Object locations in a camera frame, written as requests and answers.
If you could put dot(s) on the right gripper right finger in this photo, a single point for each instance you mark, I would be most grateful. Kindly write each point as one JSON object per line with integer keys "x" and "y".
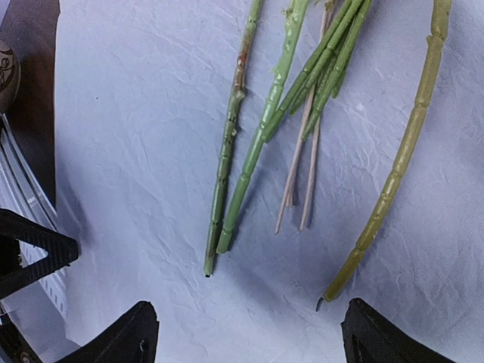
{"x": 370, "y": 337}

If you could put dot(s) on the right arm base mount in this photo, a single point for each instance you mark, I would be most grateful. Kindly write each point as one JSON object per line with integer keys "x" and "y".
{"x": 34, "y": 260}

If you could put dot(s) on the yellow blossom stem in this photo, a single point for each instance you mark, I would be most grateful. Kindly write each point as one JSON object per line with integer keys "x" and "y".
{"x": 435, "y": 43}

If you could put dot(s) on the small yellow flower sprig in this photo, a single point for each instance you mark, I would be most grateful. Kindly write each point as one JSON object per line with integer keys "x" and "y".
{"x": 320, "y": 79}

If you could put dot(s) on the aluminium front rail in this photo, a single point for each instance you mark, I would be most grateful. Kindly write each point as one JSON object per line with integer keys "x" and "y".
{"x": 22, "y": 193}

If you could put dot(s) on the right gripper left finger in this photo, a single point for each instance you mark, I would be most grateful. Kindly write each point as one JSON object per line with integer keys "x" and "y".
{"x": 133, "y": 337}

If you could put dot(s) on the translucent white wrapping paper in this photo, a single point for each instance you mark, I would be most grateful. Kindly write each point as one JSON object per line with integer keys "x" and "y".
{"x": 140, "y": 95}

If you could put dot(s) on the pink flower stem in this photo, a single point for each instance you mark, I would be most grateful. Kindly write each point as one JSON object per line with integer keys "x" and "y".
{"x": 237, "y": 94}

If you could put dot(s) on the pink rose stem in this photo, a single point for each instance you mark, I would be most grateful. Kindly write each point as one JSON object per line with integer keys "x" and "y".
{"x": 294, "y": 16}

